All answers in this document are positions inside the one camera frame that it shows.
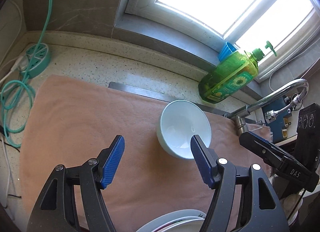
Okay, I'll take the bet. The white floral rimmed plate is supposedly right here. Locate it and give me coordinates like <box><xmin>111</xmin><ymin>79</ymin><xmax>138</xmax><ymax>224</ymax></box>
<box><xmin>137</xmin><ymin>209</ymin><xmax>206</xmax><ymax>232</ymax></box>

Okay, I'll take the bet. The white grey-leaf pattern plate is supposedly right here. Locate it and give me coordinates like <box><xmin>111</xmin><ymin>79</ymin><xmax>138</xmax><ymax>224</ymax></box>
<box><xmin>152</xmin><ymin>217</ymin><xmax>204</xmax><ymax>232</ymax></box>

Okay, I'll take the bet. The chrome kitchen faucet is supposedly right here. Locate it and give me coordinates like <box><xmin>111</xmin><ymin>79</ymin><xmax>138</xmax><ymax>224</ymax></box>
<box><xmin>224</xmin><ymin>79</ymin><xmax>309</xmax><ymax>135</ymax></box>

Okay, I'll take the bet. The pink towel mat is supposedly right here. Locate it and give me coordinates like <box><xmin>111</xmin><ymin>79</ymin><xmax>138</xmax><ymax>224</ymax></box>
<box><xmin>19</xmin><ymin>75</ymin><xmax>273</xmax><ymax>232</ymax></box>

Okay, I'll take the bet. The pale green ceramic bowl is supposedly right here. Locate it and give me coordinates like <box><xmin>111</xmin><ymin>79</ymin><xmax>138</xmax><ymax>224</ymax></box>
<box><xmin>156</xmin><ymin>100</ymin><xmax>212</xmax><ymax>160</ymax></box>

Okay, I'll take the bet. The green dish soap bottle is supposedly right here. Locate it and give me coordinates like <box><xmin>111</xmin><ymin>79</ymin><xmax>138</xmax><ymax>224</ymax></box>
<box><xmin>198</xmin><ymin>48</ymin><xmax>265</xmax><ymax>103</ymax></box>

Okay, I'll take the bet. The round teal power strip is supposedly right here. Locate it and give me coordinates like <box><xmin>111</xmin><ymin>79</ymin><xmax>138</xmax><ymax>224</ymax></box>
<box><xmin>18</xmin><ymin>43</ymin><xmax>51</xmax><ymax>79</ymax></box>

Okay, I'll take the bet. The blue ribbed cup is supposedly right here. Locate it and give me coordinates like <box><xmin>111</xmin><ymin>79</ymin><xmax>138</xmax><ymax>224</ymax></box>
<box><xmin>217</xmin><ymin>42</ymin><xmax>237</xmax><ymax>62</ymax></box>

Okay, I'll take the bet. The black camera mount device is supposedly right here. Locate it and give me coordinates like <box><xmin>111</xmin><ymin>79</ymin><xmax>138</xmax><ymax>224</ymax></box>
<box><xmin>239</xmin><ymin>103</ymin><xmax>319</xmax><ymax>192</ymax></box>

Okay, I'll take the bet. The teal power cable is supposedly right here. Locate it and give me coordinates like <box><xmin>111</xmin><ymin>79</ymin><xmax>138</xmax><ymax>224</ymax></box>
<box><xmin>0</xmin><ymin>0</ymin><xmax>56</xmax><ymax>148</ymax></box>

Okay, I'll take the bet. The black cable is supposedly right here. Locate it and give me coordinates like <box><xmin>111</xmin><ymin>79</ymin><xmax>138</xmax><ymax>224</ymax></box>
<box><xmin>0</xmin><ymin>125</ymin><xmax>22</xmax><ymax>209</ymax></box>

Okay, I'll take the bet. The white plug with cable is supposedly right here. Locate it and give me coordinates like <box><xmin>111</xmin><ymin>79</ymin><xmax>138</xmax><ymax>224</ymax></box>
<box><xmin>0</xmin><ymin>55</ymin><xmax>27</xmax><ymax>84</ymax></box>

